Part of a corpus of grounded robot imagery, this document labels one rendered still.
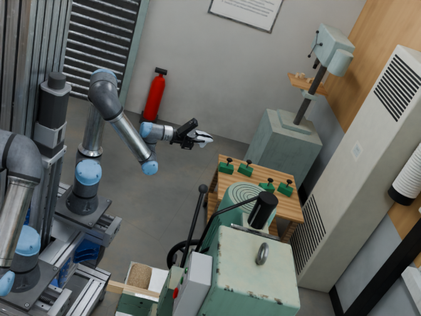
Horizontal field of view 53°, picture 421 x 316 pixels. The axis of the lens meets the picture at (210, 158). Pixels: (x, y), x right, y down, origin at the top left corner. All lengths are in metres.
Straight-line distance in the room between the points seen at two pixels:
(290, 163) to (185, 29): 1.63
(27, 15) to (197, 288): 0.92
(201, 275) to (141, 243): 2.11
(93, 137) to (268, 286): 1.22
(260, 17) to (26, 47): 3.07
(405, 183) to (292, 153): 1.38
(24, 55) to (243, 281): 0.95
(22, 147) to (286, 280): 0.87
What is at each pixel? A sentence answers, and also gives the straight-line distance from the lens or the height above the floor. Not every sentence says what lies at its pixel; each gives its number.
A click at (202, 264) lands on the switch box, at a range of 1.14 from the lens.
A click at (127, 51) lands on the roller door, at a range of 4.38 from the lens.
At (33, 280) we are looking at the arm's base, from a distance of 1.81.
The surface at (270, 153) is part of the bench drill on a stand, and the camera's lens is 3.82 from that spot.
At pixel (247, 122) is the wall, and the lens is 4.71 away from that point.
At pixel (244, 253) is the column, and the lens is 1.16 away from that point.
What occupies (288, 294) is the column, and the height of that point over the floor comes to 1.52.
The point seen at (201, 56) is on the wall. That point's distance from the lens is 4.37.
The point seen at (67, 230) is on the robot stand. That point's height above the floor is 0.73.
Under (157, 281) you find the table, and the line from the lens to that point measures 1.83.
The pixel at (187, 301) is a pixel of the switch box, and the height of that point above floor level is 1.40.
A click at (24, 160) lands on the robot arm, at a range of 1.41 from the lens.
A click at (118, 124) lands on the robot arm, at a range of 1.86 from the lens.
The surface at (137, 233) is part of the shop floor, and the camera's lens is 3.27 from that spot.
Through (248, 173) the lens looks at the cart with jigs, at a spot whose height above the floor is 0.55.
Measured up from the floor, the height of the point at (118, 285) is 0.94.
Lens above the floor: 2.29
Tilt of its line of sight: 32 degrees down
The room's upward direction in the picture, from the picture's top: 21 degrees clockwise
